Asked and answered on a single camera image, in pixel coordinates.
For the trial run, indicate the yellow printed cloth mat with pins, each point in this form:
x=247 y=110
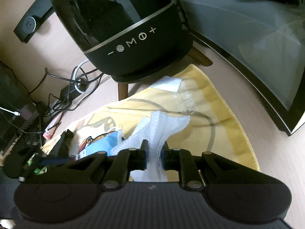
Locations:
x=213 y=127

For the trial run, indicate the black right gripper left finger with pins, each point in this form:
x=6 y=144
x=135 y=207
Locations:
x=118 y=167

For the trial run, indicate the pink tube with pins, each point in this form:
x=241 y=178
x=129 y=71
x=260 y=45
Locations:
x=52 y=126

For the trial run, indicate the blue white tissue pack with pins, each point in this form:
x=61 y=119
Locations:
x=103 y=143

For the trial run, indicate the black power adapter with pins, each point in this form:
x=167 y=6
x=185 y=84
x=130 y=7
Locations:
x=69 y=93

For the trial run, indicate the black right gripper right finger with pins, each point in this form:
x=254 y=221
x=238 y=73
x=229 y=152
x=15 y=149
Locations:
x=183 y=162

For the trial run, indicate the dark curved monitor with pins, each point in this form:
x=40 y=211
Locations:
x=264 y=41

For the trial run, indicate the black keyboard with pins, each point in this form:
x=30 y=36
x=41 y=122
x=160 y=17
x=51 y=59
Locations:
x=20 y=140

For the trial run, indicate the white wipe cloth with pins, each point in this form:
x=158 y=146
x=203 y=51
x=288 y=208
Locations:
x=156 y=129

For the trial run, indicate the black round humidifier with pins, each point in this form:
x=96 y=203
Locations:
x=129 y=40

